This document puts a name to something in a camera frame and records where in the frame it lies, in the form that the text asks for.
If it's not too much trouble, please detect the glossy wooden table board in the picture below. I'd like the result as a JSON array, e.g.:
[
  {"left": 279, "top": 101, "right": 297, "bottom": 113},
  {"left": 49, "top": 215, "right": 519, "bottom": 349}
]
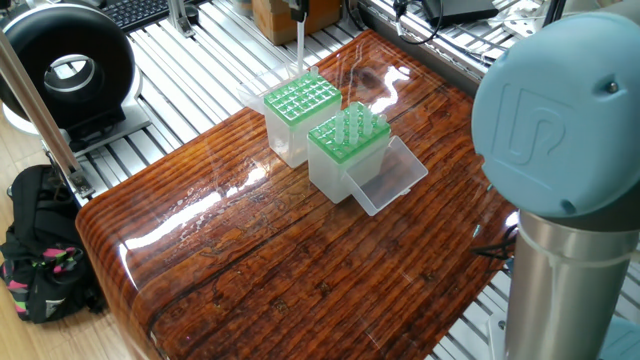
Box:
[{"left": 75, "top": 25, "right": 523, "bottom": 360}]

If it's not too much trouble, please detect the black keyboard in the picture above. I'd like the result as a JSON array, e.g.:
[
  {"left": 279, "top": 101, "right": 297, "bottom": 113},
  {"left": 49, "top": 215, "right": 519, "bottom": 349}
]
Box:
[{"left": 100, "top": 0, "right": 173, "bottom": 31}]

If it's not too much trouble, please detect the dark flat device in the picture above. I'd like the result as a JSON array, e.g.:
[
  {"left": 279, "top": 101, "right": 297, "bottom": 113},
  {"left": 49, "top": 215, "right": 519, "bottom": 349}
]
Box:
[{"left": 430, "top": 0, "right": 501, "bottom": 26}]

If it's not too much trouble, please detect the aluminium frame post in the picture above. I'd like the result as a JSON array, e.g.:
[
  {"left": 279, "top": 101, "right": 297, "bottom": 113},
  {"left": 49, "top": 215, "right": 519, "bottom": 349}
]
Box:
[{"left": 0, "top": 35, "right": 93, "bottom": 206}]

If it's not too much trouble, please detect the perforated silver metal plate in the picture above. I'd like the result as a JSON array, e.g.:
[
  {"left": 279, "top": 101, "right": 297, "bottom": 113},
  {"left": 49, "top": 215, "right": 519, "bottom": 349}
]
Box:
[{"left": 500, "top": 0, "right": 566, "bottom": 33}]

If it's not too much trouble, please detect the green rack clear tip box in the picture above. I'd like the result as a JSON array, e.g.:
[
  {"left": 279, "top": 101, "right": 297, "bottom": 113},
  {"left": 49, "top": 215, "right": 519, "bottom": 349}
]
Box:
[
  {"left": 305, "top": 105, "right": 429, "bottom": 219},
  {"left": 238, "top": 68, "right": 346, "bottom": 169}
]

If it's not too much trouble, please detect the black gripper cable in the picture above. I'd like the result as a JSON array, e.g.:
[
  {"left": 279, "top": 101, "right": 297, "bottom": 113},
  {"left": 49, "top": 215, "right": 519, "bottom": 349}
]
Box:
[{"left": 392, "top": 0, "right": 446, "bottom": 47}]

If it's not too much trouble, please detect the black round ring device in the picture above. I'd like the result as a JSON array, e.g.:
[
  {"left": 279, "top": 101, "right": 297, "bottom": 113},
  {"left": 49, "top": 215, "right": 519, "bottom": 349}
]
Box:
[{"left": 0, "top": 3, "right": 138, "bottom": 153}]

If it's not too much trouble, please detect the short aluminium post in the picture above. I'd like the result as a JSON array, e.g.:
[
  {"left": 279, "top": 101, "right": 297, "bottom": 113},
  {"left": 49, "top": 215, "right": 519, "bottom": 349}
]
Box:
[{"left": 168, "top": 0, "right": 201, "bottom": 37}]

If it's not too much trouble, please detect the black backpack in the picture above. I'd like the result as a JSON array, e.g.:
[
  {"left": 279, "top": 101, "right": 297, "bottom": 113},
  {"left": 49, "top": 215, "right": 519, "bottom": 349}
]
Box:
[{"left": 0, "top": 163, "right": 109, "bottom": 326}]

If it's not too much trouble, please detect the brown cardboard box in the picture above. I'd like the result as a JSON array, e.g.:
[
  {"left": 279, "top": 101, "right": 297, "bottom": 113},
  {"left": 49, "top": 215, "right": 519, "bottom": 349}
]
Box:
[{"left": 250, "top": 0, "right": 341, "bottom": 47}]

